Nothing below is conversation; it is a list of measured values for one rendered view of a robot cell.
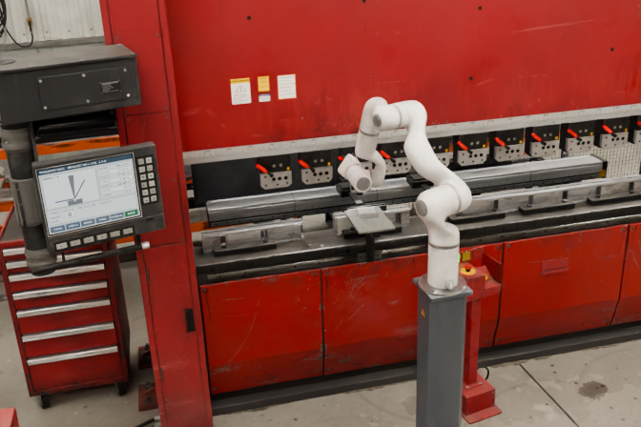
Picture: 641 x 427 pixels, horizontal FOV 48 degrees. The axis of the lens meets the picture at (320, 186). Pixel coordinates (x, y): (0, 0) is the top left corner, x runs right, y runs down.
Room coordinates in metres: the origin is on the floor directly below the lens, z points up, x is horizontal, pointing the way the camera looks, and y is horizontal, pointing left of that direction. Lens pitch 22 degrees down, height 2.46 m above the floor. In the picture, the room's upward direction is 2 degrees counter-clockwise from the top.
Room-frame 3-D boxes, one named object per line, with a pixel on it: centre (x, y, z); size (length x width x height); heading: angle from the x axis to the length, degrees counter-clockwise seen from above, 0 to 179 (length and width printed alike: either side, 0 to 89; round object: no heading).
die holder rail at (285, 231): (3.22, 0.34, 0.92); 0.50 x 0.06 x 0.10; 102
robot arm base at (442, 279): (2.54, -0.47, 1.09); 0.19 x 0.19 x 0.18
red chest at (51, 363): (3.36, 1.34, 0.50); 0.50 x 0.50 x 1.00; 12
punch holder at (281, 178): (3.25, 0.22, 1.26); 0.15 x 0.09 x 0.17; 102
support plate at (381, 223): (3.20, -0.23, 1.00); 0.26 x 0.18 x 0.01; 12
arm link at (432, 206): (2.52, -0.45, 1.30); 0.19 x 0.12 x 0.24; 123
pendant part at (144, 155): (2.60, 0.85, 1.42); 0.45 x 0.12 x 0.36; 116
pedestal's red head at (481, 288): (3.06, -0.72, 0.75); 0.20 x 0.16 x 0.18; 114
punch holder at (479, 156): (3.46, -0.76, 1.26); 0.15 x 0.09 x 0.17; 102
